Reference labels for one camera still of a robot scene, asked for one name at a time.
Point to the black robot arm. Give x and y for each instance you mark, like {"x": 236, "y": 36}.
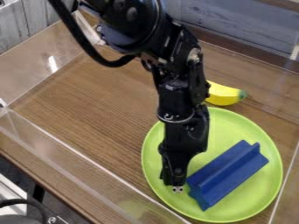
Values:
{"x": 138, "y": 29}

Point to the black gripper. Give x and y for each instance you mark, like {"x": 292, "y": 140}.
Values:
{"x": 185, "y": 140}

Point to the green round plate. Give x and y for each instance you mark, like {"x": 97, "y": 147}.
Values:
{"x": 253, "y": 196}

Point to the yellow toy banana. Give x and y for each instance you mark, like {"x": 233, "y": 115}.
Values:
{"x": 224, "y": 95}

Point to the blue plastic block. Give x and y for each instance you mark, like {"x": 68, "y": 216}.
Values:
{"x": 225, "y": 173}

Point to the clear acrylic enclosure wall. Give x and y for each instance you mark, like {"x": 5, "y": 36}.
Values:
{"x": 80, "y": 118}

